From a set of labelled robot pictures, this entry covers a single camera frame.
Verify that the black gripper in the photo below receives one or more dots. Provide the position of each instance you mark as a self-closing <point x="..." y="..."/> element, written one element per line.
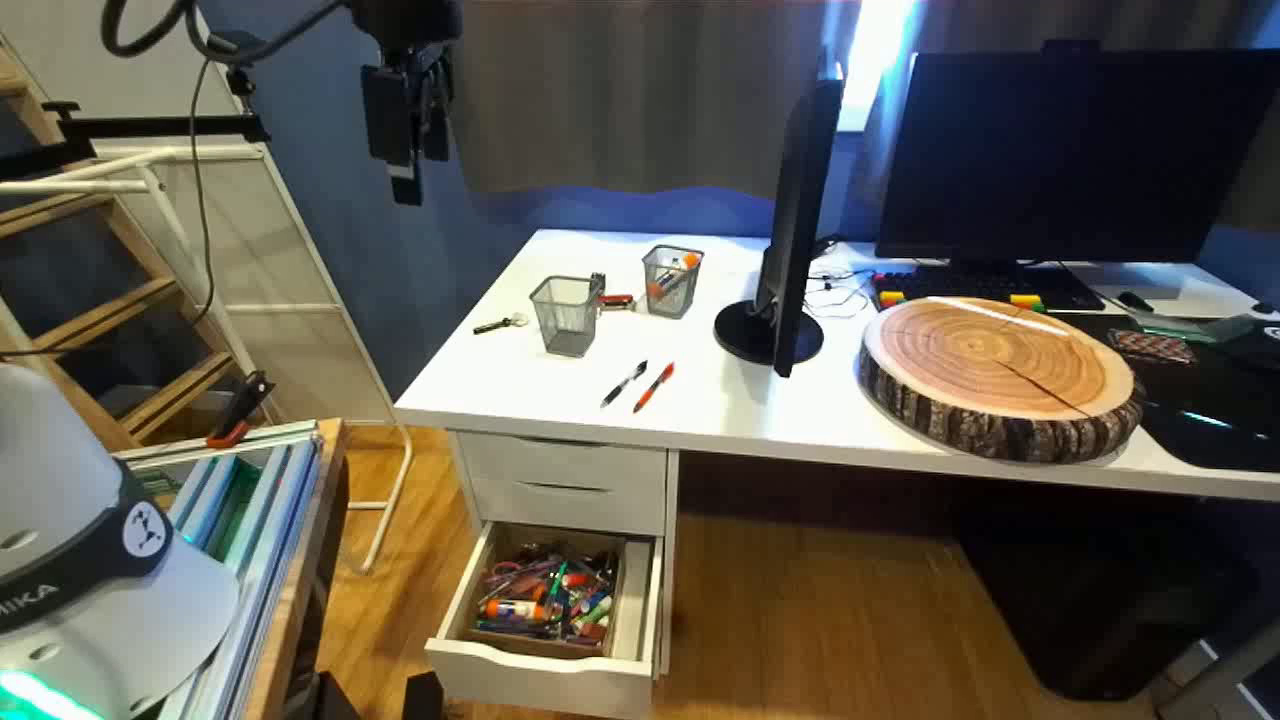
<point x="404" y="114"/>

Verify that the black pen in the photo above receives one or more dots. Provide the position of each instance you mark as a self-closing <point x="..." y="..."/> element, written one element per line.
<point x="614" y="395"/>

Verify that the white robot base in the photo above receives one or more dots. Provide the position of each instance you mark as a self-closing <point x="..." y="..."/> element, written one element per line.
<point x="102" y="603"/>

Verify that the small pen on desk edge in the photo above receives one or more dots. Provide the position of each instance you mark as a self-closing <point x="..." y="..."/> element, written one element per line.
<point x="492" y="326"/>

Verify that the empty mesh basket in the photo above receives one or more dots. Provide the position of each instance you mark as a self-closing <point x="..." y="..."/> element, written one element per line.
<point x="564" y="314"/>

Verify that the red object behind basket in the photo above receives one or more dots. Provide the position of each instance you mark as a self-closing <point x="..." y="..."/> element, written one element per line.
<point x="618" y="301"/>

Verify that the mesh basket with pens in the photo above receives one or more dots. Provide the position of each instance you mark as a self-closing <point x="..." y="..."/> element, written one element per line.
<point x="671" y="277"/>

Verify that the red pen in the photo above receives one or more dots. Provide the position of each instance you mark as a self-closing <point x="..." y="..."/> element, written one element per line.
<point x="660" y="378"/>

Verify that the white metal rack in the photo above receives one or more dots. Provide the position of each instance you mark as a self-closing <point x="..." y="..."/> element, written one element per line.
<point x="225" y="215"/>

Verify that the wooden ladder shelf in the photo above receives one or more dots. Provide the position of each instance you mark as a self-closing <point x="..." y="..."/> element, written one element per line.
<point x="94" y="306"/>

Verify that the closed white drawer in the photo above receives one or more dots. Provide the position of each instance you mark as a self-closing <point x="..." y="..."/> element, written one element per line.
<point x="564" y="484"/>

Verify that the side-on black monitor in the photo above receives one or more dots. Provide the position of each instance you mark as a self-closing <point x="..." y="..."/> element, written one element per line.
<point x="774" y="326"/>

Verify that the pile of pens in drawer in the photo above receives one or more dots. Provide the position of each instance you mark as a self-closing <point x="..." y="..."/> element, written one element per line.
<point x="555" y="597"/>

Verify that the open white drawer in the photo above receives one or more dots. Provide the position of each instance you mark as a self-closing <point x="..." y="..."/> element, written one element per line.
<point x="618" y="681"/>

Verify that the black keyboard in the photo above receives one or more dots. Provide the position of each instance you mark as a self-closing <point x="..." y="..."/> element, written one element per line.
<point x="1051" y="286"/>

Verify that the round wood slice cushion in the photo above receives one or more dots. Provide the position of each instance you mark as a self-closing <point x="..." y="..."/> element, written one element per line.
<point x="997" y="381"/>

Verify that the large black monitor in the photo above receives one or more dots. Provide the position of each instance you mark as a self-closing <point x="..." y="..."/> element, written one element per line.
<point x="1071" y="154"/>

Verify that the black mouse mat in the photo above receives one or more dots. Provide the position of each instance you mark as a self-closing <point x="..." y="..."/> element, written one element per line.
<point x="1209" y="385"/>

